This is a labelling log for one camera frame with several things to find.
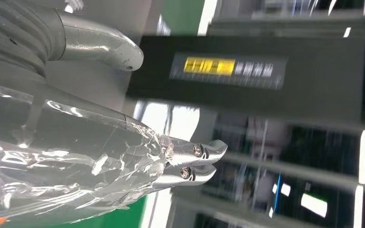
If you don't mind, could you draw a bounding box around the flat white parcel bag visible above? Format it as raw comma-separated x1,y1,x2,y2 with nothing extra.
170,105,201,142

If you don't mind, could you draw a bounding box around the black inbound scanner machine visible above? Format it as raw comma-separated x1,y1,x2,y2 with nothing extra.
44,0,365,133

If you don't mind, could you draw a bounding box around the ruler label sticker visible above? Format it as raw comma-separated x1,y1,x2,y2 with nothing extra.
169,53,288,90

